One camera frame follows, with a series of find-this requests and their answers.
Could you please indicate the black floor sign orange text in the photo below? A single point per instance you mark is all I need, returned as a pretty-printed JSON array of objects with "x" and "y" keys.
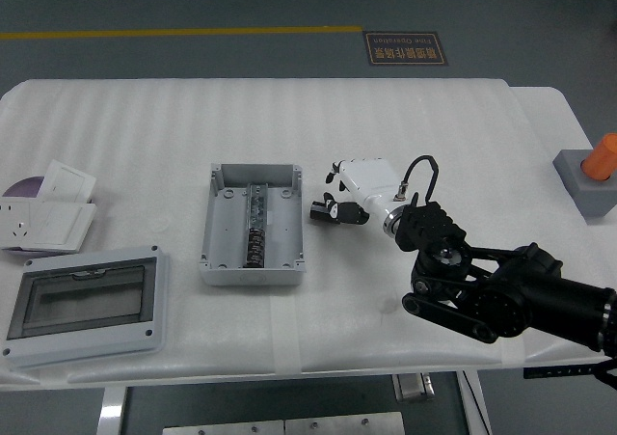
[{"x": 405, "y": 48}]

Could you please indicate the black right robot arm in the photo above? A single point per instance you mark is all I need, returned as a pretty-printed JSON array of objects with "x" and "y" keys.
[{"x": 424, "y": 223}]

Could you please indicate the black table control panel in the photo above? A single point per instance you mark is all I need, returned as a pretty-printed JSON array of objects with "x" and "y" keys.
[{"x": 554, "y": 372}]

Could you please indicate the metal mounting rail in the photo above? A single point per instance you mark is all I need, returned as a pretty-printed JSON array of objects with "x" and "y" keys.
[{"x": 256, "y": 208}]

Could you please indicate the grey cover with clear window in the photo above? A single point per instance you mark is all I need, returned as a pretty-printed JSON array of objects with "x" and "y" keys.
[{"x": 96, "y": 338}]

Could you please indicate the open grey junction box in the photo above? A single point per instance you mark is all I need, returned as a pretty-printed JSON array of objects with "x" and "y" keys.
[{"x": 226, "y": 232}]

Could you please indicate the white switch panel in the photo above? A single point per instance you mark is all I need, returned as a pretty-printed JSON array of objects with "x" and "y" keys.
[
  {"x": 58, "y": 225},
  {"x": 67, "y": 179}
]

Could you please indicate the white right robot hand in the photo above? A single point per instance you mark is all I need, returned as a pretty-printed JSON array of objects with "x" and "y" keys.
[{"x": 371, "y": 179}]

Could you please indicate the white wall socket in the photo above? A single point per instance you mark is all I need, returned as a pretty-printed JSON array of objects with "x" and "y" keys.
[{"x": 14, "y": 223}]

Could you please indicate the orange cylinder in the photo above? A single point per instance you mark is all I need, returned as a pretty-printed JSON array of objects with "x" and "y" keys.
[{"x": 602, "y": 157}]

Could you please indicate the white foam mat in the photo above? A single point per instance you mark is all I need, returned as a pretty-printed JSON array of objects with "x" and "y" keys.
[{"x": 337, "y": 126}]

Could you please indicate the grey metal base plate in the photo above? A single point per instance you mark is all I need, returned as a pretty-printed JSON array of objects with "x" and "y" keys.
[
  {"x": 344, "y": 425},
  {"x": 222, "y": 428}
]

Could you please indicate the grey block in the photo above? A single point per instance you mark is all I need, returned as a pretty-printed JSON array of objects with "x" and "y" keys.
[{"x": 595, "y": 198}]

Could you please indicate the metal bracket under table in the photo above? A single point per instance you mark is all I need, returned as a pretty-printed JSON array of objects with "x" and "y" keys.
[{"x": 413, "y": 388}]

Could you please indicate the purple disc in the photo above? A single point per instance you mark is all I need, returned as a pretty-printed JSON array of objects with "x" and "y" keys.
[{"x": 24, "y": 188}]

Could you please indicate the white table leg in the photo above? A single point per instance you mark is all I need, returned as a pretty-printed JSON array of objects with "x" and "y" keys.
[
  {"x": 112, "y": 411},
  {"x": 474, "y": 403}
]

